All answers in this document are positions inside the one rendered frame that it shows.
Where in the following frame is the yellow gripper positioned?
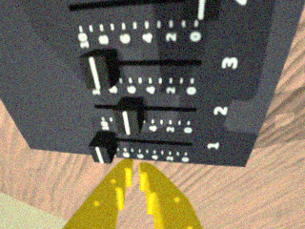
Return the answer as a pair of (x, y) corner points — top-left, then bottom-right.
(62, 158), (203, 229)

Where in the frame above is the black lighting desk panel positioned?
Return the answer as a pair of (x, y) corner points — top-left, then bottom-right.
(0, 0), (305, 167)

